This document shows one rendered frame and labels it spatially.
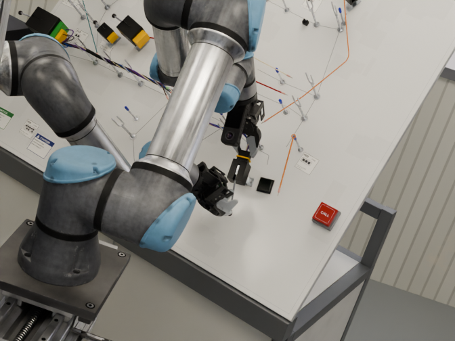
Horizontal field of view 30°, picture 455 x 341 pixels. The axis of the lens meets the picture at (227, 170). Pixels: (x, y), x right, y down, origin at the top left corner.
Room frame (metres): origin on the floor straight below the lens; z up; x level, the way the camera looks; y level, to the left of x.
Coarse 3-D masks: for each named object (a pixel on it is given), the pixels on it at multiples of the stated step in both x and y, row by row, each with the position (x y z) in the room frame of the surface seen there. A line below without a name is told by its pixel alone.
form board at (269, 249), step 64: (128, 0) 2.56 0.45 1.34; (384, 0) 2.42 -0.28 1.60; (448, 0) 2.39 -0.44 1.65; (256, 64) 2.34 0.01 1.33; (320, 64) 2.31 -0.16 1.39; (384, 64) 2.29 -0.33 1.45; (128, 128) 2.26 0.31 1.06; (320, 128) 2.18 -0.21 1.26; (384, 128) 2.16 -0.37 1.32; (256, 192) 2.08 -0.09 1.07; (320, 192) 2.05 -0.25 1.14; (192, 256) 1.97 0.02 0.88; (256, 256) 1.95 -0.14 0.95; (320, 256) 1.93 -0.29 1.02
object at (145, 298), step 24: (144, 264) 2.06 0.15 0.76; (120, 288) 2.08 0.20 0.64; (144, 288) 2.05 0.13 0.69; (168, 288) 2.02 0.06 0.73; (120, 312) 2.07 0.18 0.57; (144, 312) 2.04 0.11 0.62; (168, 312) 2.01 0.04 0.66; (192, 312) 1.98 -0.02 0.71; (216, 312) 1.95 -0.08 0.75; (120, 336) 2.06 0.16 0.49; (144, 336) 2.03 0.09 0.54; (168, 336) 2.00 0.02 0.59; (192, 336) 1.97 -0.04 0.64; (216, 336) 1.94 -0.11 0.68; (240, 336) 1.91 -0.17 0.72; (264, 336) 1.88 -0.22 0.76
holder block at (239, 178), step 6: (234, 162) 2.05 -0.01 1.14; (240, 162) 2.05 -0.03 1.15; (246, 162) 2.05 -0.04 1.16; (234, 168) 2.04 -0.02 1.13; (240, 168) 2.04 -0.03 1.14; (246, 168) 2.05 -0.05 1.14; (228, 174) 2.03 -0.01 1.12; (234, 174) 2.03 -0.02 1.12; (240, 174) 2.03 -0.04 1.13; (246, 174) 2.05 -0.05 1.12; (240, 180) 2.02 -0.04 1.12
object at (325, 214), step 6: (324, 204) 2.00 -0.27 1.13; (318, 210) 1.99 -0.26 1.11; (324, 210) 1.99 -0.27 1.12; (330, 210) 1.98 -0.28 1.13; (336, 210) 1.98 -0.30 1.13; (318, 216) 1.98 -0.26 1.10; (324, 216) 1.97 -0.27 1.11; (330, 216) 1.97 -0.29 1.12; (324, 222) 1.96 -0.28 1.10; (330, 222) 1.96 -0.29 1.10
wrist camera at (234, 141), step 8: (232, 112) 2.01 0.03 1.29; (240, 112) 2.00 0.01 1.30; (232, 120) 1.99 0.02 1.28; (240, 120) 1.99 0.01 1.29; (224, 128) 1.99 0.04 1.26; (232, 128) 1.98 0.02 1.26; (240, 128) 1.98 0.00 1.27; (224, 136) 1.97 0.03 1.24; (232, 136) 1.97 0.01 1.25; (240, 136) 1.98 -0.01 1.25; (232, 144) 1.96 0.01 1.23
